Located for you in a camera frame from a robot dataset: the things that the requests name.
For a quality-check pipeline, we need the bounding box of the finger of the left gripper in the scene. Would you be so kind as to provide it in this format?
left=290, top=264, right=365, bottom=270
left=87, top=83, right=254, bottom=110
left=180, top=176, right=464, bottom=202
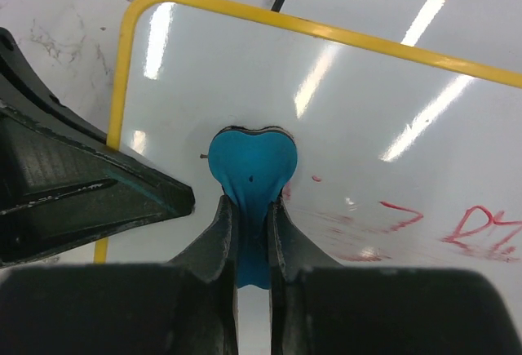
left=1, top=28, right=119, bottom=155
left=1, top=101, right=195, bottom=268

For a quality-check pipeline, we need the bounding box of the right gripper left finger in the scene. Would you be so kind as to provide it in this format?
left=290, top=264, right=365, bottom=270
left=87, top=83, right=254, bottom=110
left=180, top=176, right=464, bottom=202
left=1, top=197, right=239, bottom=354

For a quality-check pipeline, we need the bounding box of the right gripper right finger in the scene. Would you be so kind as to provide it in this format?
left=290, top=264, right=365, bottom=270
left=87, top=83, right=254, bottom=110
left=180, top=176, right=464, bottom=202
left=267, top=200, right=521, bottom=354

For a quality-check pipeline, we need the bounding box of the blue heart-shaped eraser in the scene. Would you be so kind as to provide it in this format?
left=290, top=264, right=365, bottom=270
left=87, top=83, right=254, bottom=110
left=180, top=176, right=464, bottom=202
left=208, top=126, right=298, bottom=290

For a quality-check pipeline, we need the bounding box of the small yellow-framed whiteboard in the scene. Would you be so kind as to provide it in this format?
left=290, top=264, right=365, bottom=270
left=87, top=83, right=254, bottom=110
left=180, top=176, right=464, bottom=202
left=95, top=0, right=521, bottom=353

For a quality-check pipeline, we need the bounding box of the large black-framed whiteboard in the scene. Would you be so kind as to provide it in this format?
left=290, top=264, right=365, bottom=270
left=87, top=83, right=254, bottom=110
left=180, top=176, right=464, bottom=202
left=273, top=0, right=521, bottom=73

